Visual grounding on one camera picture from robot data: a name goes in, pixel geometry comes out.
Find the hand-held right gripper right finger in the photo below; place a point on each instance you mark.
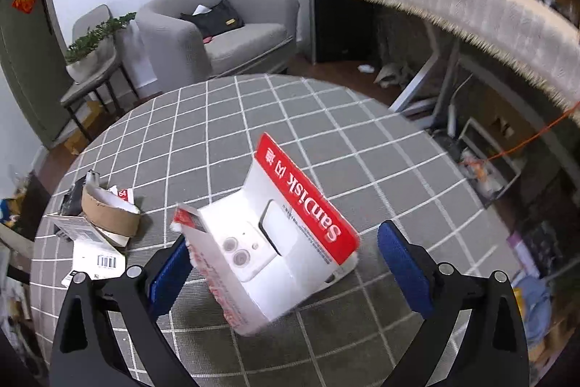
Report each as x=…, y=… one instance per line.
x=405, y=269

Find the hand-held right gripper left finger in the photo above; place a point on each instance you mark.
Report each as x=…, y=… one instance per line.
x=167, y=278

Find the red and white card packaging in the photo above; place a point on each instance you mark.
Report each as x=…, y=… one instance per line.
x=272, y=242

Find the white barcode paper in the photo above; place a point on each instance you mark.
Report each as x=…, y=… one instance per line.
x=97, y=258

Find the round table with grey checked cloth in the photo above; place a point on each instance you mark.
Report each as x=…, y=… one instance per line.
x=362, y=151

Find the white power strip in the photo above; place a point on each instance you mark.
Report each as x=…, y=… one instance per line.
x=452, y=119

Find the flat cardboard box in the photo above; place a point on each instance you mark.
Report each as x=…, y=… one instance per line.
x=84, y=128

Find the white metal desk leg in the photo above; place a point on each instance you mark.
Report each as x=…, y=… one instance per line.
x=419, y=81

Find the crumpled grey floor cloth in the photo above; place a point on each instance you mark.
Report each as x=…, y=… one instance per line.
x=394, y=74

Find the grey dining chair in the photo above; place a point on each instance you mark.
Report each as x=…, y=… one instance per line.
x=86, y=90

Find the grey armchair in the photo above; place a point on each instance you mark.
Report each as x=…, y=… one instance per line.
x=235, y=47

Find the potted green plant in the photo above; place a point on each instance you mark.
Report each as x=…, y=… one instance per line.
x=90, y=44

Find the grey-green door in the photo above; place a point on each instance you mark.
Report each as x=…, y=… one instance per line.
x=27, y=74

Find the black handbag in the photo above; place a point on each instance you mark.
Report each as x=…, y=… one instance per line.
x=217, y=19

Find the white storage frame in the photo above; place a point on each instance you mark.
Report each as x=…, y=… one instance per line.
x=471, y=128

